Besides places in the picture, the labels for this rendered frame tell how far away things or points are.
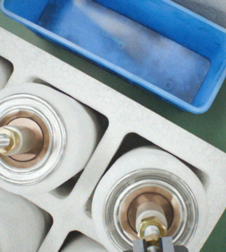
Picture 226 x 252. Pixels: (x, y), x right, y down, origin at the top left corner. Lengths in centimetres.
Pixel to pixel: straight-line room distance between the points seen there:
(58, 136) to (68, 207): 11
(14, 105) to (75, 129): 5
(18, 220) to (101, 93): 15
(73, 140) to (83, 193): 9
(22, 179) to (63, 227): 10
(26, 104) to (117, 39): 28
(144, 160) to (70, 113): 7
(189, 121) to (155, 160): 26
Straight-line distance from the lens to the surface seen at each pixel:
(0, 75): 37
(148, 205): 24
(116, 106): 32
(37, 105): 26
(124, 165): 26
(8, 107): 27
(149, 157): 26
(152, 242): 18
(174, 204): 26
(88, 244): 35
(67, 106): 26
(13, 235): 30
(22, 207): 34
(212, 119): 52
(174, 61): 51
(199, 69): 52
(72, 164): 26
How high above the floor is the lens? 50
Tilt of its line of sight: 85 degrees down
